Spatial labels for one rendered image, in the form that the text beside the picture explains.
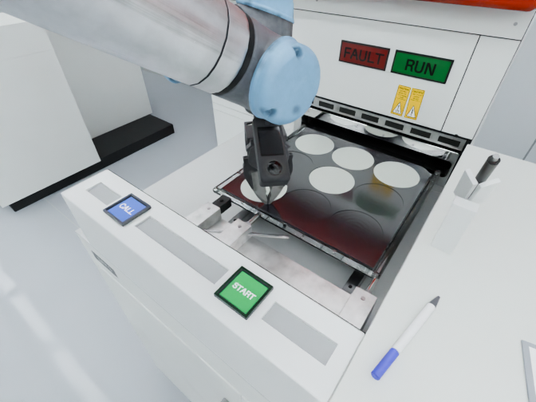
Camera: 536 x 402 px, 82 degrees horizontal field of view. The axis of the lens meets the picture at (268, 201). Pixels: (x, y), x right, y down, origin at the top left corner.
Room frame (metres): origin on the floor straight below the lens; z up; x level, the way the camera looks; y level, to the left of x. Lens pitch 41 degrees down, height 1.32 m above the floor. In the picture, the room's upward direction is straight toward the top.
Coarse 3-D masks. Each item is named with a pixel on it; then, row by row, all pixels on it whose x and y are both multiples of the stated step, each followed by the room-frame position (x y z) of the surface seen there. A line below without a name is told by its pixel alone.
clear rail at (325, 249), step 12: (216, 192) 0.51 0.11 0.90; (240, 204) 0.47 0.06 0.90; (264, 216) 0.43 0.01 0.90; (288, 228) 0.40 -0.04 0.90; (312, 240) 0.37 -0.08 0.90; (324, 252) 0.35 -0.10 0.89; (336, 252) 0.34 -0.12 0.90; (348, 264) 0.32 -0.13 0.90; (360, 264) 0.31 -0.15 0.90; (372, 276) 0.29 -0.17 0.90
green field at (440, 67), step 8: (400, 56) 0.71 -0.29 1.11; (408, 56) 0.70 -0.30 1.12; (416, 56) 0.69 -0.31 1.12; (400, 64) 0.70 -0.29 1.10; (408, 64) 0.69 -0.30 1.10; (416, 64) 0.68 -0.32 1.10; (424, 64) 0.67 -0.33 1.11; (432, 64) 0.66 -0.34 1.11; (440, 64) 0.66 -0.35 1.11; (448, 64) 0.65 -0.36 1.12; (400, 72) 0.70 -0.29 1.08; (408, 72) 0.69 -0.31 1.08; (416, 72) 0.68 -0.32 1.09; (424, 72) 0.67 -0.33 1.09; (432, 72) 0.66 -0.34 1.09; (440, 72) 0.65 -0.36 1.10; (440, 80) 0.65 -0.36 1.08
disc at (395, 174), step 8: (376, 168) 0.59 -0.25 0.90; (384, 168) 0.59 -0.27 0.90; (392, 168) 0.59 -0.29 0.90; (400, 168) 0.59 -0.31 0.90; (408, 168) 0.59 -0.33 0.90; (376, 176) 0.56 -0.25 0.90; (384, 176) 0.56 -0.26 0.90; (392, 176) 0.56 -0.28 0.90; (400, 176) 0.56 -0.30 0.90; (408, 176) 0.56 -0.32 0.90; (416, 176) 0.56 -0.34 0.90; (392, 184) 0.53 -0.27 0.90; (400, 184) 0.53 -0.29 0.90; (408, 184) 0.53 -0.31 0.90
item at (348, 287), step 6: (354, 270) 0.34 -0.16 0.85; (354, 276) 0.33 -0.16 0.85; (360, 276) 0.33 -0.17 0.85; (366, 276) 0.35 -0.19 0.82; (348, 282) 0.31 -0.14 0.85; (354, 282) 0.31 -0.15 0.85; (360, 282) 0.31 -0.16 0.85; (342, 288) 0.30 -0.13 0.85; (348, 288) 0.30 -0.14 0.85; (354, 288) 0.30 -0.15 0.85
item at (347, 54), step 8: (344, 48) 0.79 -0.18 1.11; (352, 48) 0.77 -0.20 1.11; (360, 48) 0.76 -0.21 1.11; (368, 48) 0.75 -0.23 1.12; (376, 48) 0.74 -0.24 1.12; (344, 56) 0.79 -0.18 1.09; (352, 56) 0.77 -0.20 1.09; (360, 56) 0.76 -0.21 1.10; (368, 56) 0.75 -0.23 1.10; (376, 56) 0.74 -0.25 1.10; (384, 56) 0.73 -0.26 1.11; (368, 64) 0.75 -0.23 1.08; (376, 64) 0.73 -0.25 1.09
